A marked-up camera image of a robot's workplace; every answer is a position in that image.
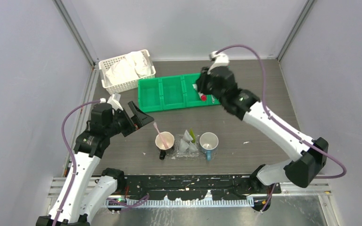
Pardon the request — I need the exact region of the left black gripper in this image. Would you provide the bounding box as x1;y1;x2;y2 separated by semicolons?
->
106;101;153;137

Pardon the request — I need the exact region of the black mug cream inside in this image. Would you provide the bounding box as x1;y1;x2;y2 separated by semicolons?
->
155;131;175;160

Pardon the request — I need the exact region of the green compartment organizer bin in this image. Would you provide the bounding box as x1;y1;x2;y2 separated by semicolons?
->
138;73;220;113

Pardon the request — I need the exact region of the clear oval textured tray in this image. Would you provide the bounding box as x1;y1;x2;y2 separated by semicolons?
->
169;134;206;159

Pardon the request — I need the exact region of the white plastic basket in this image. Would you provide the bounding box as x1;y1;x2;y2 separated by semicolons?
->
98;49;156;94

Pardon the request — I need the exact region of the yellow toothpaste tube red cap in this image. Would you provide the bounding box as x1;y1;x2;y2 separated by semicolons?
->
189;129;196;144

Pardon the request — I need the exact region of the blue mug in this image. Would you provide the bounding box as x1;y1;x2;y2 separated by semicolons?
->
199;132;219;161

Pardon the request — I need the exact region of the white toothpaste tube orange cap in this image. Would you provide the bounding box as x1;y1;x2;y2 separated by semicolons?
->
188;142;197;153

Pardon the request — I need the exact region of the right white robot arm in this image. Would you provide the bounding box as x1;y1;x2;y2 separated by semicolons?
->
196;51;328;193

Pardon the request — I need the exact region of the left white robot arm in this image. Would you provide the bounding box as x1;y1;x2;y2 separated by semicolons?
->
36;94;154;226

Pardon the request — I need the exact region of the white tube red cap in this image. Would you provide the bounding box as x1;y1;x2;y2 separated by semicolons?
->
192;84;207;101

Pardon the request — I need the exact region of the white cloth in basket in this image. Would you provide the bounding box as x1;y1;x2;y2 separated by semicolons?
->
105;51;152;85

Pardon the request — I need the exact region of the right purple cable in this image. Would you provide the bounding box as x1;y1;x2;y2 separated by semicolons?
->
215;44;347;214

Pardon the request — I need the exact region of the purple cable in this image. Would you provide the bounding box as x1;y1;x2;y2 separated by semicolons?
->
215;44;347;214
51;99;150;226

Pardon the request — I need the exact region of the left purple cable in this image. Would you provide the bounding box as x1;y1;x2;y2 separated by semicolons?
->
51;99;150;226

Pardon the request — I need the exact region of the white slotted cable duct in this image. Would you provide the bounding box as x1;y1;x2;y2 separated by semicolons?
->
136;197;254;208

